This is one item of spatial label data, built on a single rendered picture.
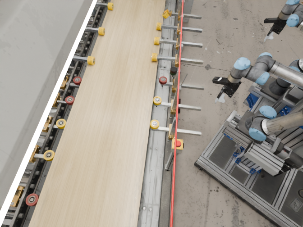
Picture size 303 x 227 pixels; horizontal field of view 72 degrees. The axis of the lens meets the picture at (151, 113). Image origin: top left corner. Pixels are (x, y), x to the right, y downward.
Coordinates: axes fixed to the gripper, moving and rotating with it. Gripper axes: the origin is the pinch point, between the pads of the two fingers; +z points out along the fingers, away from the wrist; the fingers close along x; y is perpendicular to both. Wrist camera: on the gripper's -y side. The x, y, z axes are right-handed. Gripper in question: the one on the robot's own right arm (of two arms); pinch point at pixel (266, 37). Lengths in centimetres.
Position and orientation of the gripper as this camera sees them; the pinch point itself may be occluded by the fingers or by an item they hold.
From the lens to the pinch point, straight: 218.3
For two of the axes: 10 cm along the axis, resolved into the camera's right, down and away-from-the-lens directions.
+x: 6.3, -6.5, 4.3
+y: 7.8, 5.6, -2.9
